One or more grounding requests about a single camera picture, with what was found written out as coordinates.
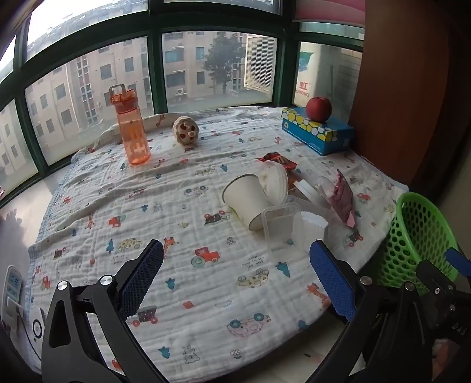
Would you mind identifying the brown wooden cabinet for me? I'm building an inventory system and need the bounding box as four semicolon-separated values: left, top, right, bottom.
348;0;471;207

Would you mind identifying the outdoor air conditioner unit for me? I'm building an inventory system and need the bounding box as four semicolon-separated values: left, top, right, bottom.
244;34;278;93

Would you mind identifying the small translucent plastic tub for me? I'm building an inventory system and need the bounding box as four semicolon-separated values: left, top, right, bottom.
294;212;329;255

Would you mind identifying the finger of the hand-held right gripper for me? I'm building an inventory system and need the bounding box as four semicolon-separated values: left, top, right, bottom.
445;248;471;278
416;260;471;336

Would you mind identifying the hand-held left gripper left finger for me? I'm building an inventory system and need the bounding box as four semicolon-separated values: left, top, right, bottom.
42;239;165;383

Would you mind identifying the tree outside window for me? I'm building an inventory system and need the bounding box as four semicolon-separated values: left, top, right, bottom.
202;33;246;94

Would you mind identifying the orange water bottle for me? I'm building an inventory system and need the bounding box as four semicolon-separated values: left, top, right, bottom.
108;84;151;165

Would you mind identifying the white remote control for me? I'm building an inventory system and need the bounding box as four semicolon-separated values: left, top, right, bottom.
2;266;24;325

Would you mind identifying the white round lid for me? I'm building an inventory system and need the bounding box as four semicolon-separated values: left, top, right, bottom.
294;180;325;207

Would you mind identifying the pink window blind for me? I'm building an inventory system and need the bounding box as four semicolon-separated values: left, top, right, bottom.
293;0;366;23

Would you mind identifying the white device with round mark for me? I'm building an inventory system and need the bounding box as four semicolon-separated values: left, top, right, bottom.
25;306;48;349

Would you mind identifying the round beige plush toy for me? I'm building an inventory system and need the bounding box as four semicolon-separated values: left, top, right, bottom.
172;116;200;146

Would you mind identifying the pink snack wrapper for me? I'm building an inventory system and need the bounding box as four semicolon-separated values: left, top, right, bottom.
331;169;356;227

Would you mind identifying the outdoor sign with red lettering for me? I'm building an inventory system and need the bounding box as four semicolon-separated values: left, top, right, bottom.
294;41;322;107

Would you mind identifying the red apple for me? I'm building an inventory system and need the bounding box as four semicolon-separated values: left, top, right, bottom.
306;96;333;123

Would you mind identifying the white paper cup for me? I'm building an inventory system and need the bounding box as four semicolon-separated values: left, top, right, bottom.
222;174;273;232

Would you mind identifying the clear plastic food container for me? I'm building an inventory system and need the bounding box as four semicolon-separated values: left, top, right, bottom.
262;204;306;259

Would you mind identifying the blue spotted tissue box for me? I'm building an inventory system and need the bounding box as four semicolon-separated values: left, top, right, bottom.
281;107;356;156

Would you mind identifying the printed white blanket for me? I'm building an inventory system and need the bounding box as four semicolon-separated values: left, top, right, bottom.
27;107;409;378

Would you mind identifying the red snack wrapper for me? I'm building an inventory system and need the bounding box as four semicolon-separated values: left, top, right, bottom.
256;152;298;172

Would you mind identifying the green perforated plastic basket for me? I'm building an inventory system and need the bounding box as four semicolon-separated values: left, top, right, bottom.
375;191;460;290

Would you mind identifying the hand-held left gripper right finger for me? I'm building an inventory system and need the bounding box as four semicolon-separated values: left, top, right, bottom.
305;239;435;383

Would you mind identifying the green window frame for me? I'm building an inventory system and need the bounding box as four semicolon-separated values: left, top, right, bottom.
0;0;365;201

